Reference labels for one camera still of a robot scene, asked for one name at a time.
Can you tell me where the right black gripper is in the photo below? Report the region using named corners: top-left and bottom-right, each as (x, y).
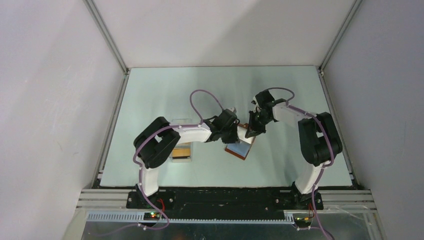
top-left (245, 110), bottom-right (272, 139)

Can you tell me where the brown leather card holder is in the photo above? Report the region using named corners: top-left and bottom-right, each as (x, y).
top-left (224, 123), bottom-right (256, 161)

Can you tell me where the clear plastic card box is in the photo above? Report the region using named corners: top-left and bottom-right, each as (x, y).
top-left (169, 118), bottom-right (192, 163)

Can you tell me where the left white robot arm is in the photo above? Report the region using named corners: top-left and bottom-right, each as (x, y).
top-left (132, 109), bottom-right (240, 208)

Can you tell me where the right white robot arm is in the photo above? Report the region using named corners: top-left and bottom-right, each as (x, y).
top-left (244, 89), bottom-right (343, 209)

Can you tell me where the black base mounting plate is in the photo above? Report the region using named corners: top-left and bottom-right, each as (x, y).
top-left (126, 187), bottom-right (324, 220)

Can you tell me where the right small circuit board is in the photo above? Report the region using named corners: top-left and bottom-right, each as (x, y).
top-left (295, 217), bottom-right (314, 224)

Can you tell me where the small circuit board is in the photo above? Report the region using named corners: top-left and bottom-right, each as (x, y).
top-left (143, 212), bottom-right (161, 221)
top-left (295, 217), bottom-right (314, 224)

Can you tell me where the left small circuit board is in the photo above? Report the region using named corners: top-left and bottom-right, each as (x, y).
top-left (143, 212), bottom-right (161, 221)

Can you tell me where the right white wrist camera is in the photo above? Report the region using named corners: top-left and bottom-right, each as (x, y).
top-left (251, 96), bottom-right (259, 106)

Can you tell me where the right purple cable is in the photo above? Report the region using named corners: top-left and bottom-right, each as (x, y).
top-left (264, 87), bottom-right (336, 240)

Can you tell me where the right aluminium frame post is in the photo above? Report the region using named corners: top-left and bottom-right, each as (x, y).
top-left (318, 0), bottom-right (363, 77)

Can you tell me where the aluminium frame post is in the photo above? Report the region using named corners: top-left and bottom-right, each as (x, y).
top-left (82, 0), bottom-right (130, 75)
top-left (318, 0), bottom-right (363, 77)

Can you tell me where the grey slotted cable duct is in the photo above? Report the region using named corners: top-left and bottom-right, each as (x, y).
top-left (87, 211), bottom-right (295, 224)

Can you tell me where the left aluminium frame post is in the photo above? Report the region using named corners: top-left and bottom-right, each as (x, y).
top-left (82, 0), bottom-right (130, 75)

